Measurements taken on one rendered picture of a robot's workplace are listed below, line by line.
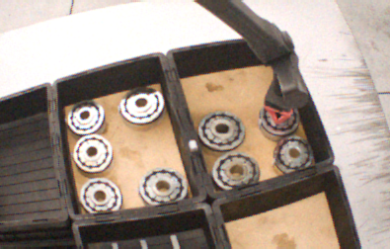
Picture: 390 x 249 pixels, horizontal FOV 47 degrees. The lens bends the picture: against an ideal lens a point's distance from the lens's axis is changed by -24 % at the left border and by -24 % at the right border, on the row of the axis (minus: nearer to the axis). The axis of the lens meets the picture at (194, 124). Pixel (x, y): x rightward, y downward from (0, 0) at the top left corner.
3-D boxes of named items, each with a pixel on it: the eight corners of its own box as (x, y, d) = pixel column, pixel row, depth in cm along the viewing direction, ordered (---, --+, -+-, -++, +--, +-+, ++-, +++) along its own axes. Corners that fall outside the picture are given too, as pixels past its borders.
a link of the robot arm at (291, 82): (283, 26, 106) (249, 40, 109) (298, 66, 99) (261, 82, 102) (305, 58, 114) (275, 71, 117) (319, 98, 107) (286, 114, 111)
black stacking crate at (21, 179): (-18, 130, 131) (-28, 108, 122) (57, 109, 135) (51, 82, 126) (-9, 246, 109) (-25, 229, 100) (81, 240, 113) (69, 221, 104)
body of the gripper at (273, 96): (301, 83, 123) (303, 62, 117) (288, 115, 117) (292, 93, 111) (276, 73, 124) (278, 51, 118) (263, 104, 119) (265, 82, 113)
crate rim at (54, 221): (-27, 112, 123) (-29, 107, 121) (52, 86, 128) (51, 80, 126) (-22, 232, 101) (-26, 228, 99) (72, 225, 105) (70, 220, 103)
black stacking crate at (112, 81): (58, 109, 135) (52, 82, 126) (164, 82, 140) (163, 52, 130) (82, 240, 113) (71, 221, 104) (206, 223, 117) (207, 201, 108)
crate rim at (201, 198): (52, 86, 128) (51, 80, 126) (164, 56, 132) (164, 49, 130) (72, 225, 105) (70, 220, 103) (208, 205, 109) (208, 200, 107)
